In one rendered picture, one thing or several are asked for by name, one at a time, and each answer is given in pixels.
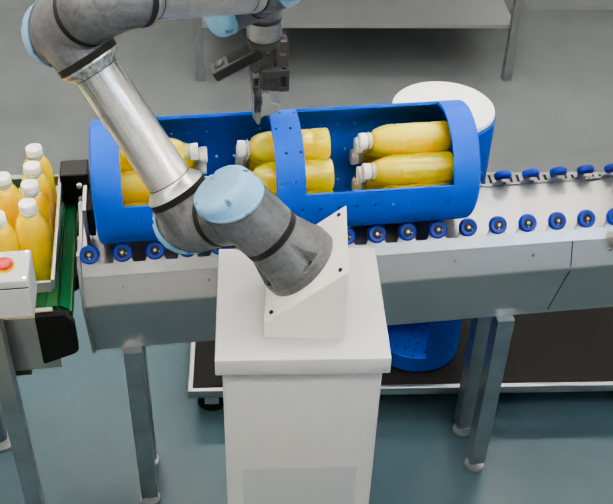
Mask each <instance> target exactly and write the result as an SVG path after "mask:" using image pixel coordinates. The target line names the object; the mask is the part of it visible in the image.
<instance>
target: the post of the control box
mask: <svg viewBox="0 0 613 504"><path fill-rule="evenodd" d="M0 404H1V408H2V412H3V416H4V420H5V424H6V428H7V432H8V436H9V440H10V444H11V448H12V452H13V456H14V460H15V464H16V468H17V472H18V476H19V480H20V484H21V488H22V492H23V496H24V500H25V504H45V500H44V496H43V491H42V487H41V483H40V478H39V474H38V469H37V465H36V461H35V456H34V452H33V448H32V443H31V439H30V435H29V430H28V426H27V421H26V417H25V413H24V408H23V404H22V400H21V395H20V391H19V386H18V382H17V378H16V373H15V369H14V365H13V360H12V356H11V351H10V347H9V343H8V338H7V334H6V330H5V325H4V321H3V318H1V319H0Z"/></svg>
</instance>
